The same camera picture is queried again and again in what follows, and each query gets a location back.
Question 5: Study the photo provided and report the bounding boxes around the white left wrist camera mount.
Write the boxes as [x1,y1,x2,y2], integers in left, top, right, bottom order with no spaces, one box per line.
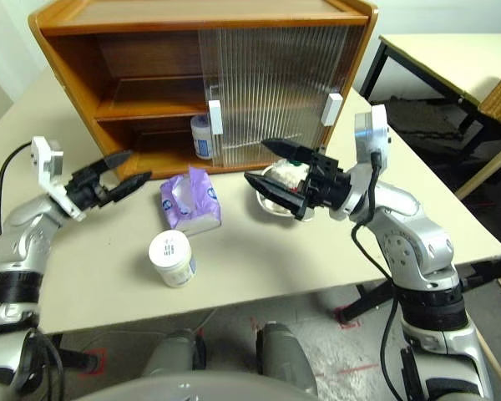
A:
[29,135,87,222]

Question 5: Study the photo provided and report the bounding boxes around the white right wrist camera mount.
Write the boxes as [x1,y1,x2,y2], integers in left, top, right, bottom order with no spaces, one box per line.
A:
[329,104,392,218]

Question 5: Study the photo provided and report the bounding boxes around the grey left robot leg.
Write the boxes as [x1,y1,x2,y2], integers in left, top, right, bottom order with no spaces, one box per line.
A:
[141,328,208,377]

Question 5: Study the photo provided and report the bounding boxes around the steel bowl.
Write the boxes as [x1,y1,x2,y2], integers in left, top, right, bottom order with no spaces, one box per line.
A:
[254,165,318,222]

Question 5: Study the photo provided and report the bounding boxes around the white plastic bottle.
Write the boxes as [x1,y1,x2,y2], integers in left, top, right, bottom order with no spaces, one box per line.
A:
[190,114,214,160]
[148,229,197,288]

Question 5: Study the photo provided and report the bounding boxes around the wooden cabinet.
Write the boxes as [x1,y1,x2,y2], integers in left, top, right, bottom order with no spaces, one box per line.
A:
[28,0,380,180]

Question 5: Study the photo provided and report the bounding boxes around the beige side table black frame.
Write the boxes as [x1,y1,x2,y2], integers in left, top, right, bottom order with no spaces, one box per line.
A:
[358,33,501,201]

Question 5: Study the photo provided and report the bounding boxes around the silver robot torso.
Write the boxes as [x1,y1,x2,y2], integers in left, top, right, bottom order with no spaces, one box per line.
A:
[73,371,318,401]

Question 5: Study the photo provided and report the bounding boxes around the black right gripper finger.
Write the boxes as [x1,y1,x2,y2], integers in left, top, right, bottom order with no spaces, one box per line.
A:
[261,139,314,162]
[243,170,308,214]

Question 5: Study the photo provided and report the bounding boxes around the black table base foot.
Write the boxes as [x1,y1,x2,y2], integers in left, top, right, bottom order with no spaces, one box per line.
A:
[45,333,101,373]
[337,250,501,322]

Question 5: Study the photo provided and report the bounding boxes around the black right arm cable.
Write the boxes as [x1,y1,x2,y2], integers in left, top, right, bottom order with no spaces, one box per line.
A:
[350,150,402,401]

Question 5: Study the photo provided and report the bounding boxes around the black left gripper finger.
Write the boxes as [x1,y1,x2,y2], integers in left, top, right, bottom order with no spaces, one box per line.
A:
[108,170,153,201]
[104,150,134,170]

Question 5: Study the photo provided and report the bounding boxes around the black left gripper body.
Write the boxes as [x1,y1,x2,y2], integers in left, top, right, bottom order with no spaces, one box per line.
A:
[64,162,112,210]

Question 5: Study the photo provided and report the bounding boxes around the grey right robot leg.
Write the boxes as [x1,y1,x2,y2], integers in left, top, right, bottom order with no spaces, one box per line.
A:
[256,321,318,396]

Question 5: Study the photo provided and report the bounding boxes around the purple tissue pack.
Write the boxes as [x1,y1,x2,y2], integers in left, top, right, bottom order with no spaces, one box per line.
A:
[159,165,224,233]

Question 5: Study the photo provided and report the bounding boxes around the ribbed translucent sliding door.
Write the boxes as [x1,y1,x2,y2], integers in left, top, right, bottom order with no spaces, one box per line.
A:
[198,28,352,168]
[219,25,362,166]

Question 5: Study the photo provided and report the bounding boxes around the white plush toy striped sweater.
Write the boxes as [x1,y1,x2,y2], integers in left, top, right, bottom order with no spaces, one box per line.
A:
[271,158,312,206]

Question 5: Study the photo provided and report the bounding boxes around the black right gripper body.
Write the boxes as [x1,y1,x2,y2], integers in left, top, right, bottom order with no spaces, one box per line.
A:
[294,149,352,221]

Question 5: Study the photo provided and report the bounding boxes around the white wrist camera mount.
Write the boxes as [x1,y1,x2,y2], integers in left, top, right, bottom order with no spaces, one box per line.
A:
[329,104,392,218]
[29,135,87,222]

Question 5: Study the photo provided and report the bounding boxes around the grey robot leg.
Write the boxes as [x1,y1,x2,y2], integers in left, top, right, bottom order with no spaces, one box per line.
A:
[256,321,318,396]
[141,328,208,377]

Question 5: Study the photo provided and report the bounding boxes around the white door handle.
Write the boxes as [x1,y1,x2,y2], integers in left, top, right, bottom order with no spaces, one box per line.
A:
[208,99,223,135]
[321,93,344,126]

